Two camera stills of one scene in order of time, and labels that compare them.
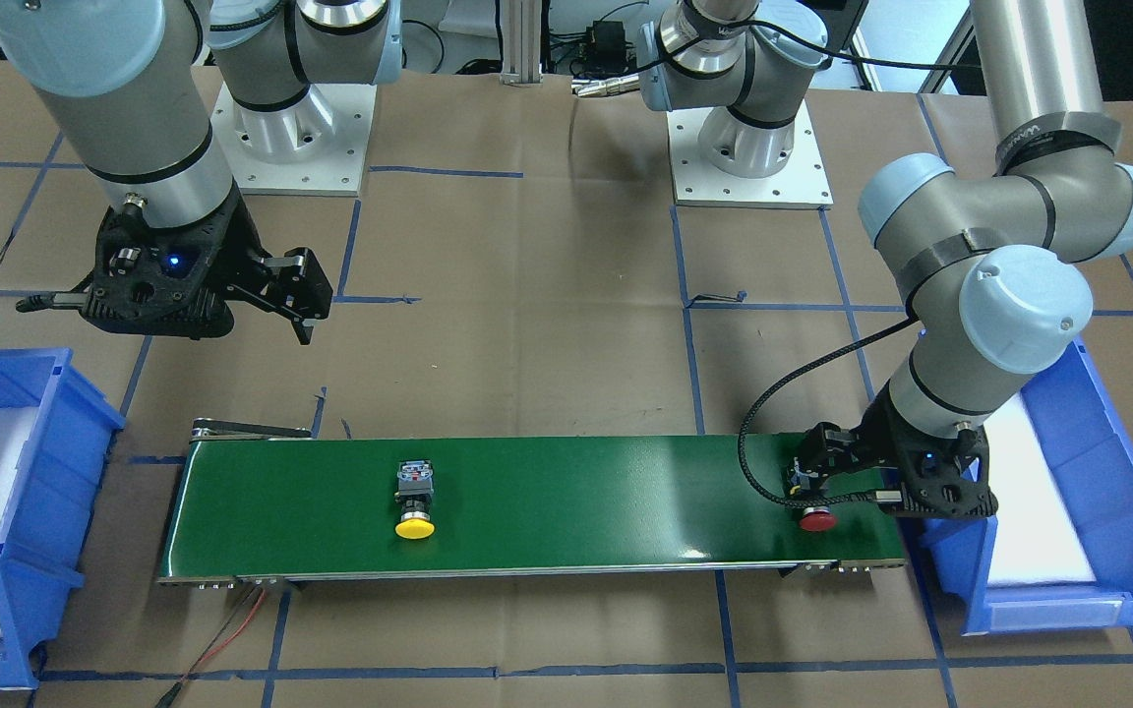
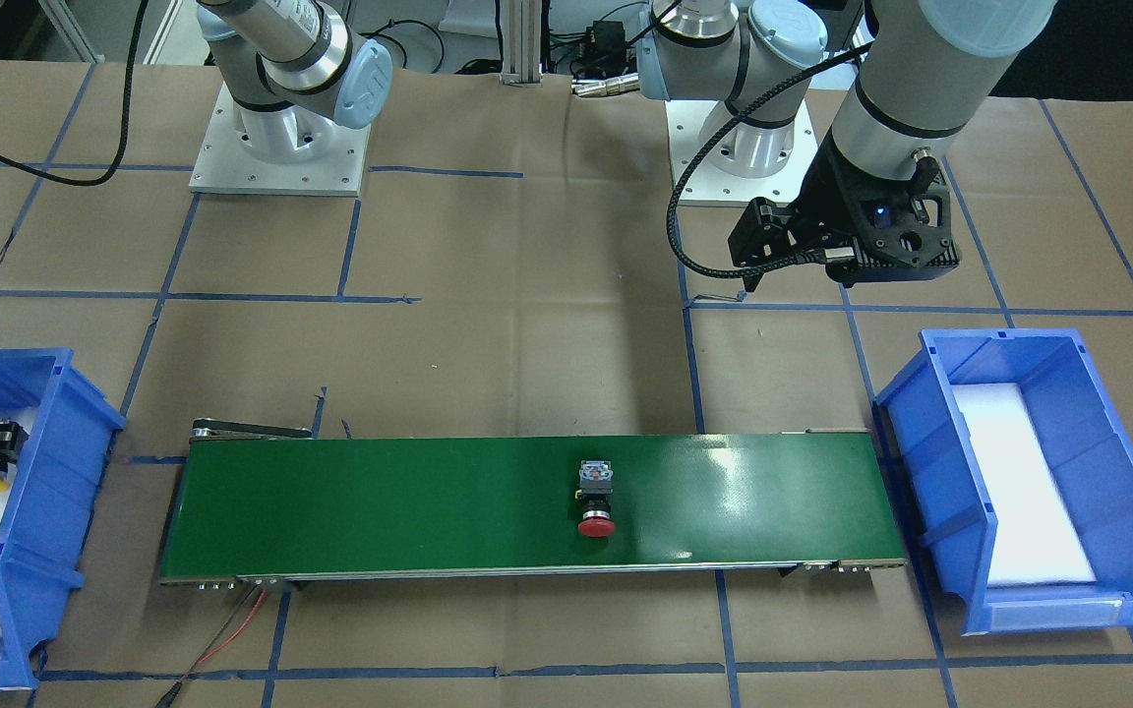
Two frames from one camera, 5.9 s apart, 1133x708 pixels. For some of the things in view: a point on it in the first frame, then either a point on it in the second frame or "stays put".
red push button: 801,481 -> 596,479
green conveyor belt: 259,501 stays put
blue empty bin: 52,506 stays put
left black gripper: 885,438 -> 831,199
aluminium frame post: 521,41 stays put
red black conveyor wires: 170,697 stays put
